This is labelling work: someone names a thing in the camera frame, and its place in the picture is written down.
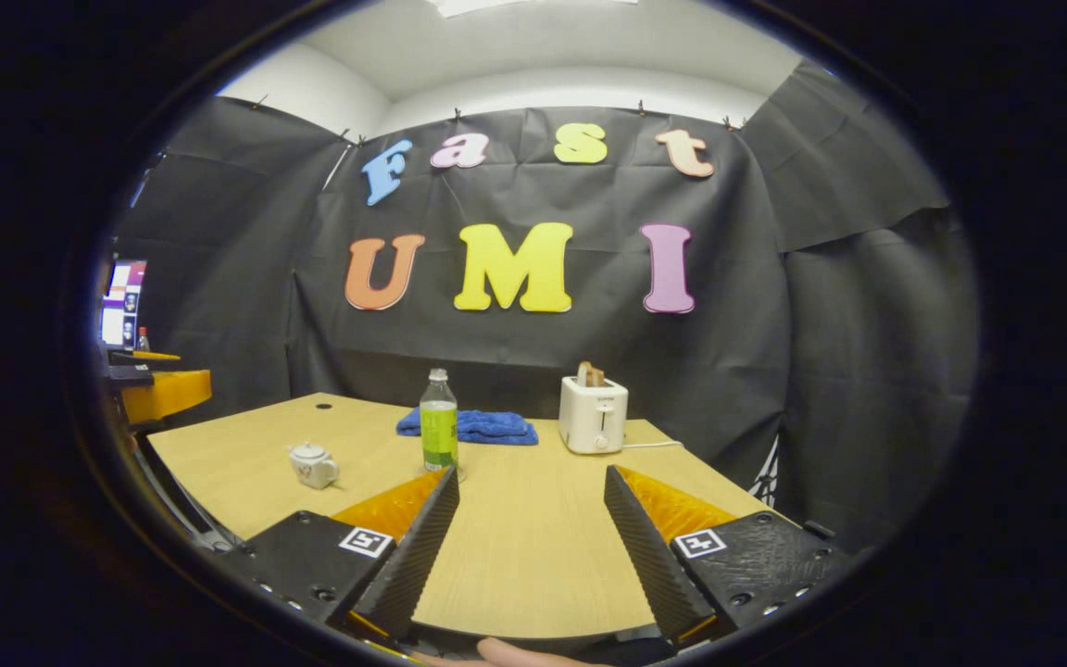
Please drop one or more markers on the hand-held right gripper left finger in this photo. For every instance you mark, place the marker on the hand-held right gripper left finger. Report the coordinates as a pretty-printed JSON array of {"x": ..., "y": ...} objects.
[{"x": 418, "y": 547}]

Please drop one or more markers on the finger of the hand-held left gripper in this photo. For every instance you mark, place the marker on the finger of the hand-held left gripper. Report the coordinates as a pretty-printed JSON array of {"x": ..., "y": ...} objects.
[
  {"x": 140, "y": 358},
  {"x": 168, "y": 394}
]

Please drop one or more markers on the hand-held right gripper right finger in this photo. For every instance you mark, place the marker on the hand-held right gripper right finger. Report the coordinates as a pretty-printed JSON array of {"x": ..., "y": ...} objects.
[{"x": 645, "y": 547}]

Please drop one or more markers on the round printed coaster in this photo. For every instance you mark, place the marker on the round printed coaster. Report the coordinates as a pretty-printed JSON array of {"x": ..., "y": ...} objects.
[{"x": 461, "y": 472}]

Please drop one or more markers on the green label water bottle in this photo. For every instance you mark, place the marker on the green label water bottle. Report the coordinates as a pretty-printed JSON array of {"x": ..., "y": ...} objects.
[{"x": 439, "y": 431}]

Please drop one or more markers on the white teacup lid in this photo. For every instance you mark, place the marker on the white teacup lid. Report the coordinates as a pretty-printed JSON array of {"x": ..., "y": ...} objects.
[{"x": 309, "y": 452}]

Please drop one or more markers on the red cap bottle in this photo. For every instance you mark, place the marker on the red cap bottle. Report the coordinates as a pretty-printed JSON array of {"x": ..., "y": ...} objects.
[{"x": 143, "y": 341}]

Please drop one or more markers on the computer monitor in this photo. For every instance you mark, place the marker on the computer monitor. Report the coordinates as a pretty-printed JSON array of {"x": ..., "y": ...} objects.
[{"x": 123, "y": 301}]

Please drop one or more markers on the white toaster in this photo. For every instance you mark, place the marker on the white toaster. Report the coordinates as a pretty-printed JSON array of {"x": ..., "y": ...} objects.
[{"x": 594, "y": 417}]

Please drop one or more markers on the blue towel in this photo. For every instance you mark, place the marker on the blue towel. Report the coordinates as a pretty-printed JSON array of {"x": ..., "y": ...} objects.
[{"x": 496, "y": 426}]

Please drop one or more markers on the black backdrop cloth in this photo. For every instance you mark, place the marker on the black backdrop cloth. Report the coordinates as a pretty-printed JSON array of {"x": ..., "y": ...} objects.
[{"x": 756, "y": 306}]

